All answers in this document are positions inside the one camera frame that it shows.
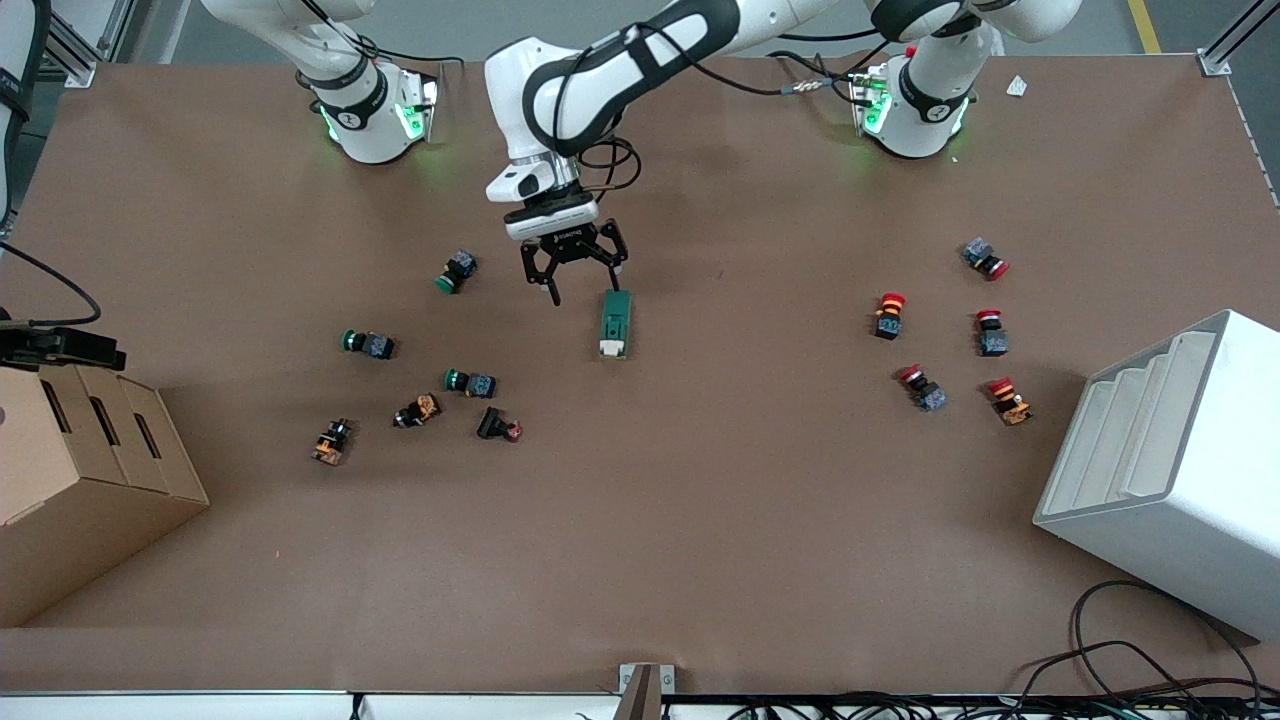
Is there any green load switch white handle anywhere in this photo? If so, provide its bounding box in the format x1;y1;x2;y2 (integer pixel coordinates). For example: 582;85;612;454
598;289;635;360

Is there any brown cardboard box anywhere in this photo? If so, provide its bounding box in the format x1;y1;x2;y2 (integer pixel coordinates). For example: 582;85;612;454
0;362;212;630

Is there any white table edge strip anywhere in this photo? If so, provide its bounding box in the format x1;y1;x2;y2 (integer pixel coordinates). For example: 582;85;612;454
0;689;626;720

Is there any red mushroom button orange block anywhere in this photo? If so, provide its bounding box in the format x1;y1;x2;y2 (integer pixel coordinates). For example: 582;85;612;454
985;376;1034;428

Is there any white stepped rack box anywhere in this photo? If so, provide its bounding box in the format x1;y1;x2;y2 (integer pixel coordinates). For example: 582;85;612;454
1032;308;1280;642

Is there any green push button switch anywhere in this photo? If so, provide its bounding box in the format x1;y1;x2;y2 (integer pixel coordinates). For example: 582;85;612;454
435;249;479;296
341;328;398;362
443;367;499;400

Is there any black switch with red lens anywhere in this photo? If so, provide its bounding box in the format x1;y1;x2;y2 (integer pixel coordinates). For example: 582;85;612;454
475;405;525;443

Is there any orange black selector switch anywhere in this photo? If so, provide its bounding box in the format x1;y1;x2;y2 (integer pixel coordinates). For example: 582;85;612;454
310;418;358;467
392;393;443;430

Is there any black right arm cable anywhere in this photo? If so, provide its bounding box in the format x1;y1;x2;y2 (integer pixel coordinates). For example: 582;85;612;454
0;0;467;327

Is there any aluminium frame profile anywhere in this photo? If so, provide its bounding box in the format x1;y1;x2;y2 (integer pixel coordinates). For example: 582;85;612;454
1197;0;1280;78
45;0;151;90

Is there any grey metal camera bracket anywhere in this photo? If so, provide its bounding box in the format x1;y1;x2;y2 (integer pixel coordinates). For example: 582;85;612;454
617;662;677;720

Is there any black cable bundle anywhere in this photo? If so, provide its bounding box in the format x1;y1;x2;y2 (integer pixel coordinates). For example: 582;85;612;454
728;692;1280;720

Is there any black looped cable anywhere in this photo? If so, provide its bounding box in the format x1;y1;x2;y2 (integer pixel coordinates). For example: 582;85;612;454
1008;579;1280;720

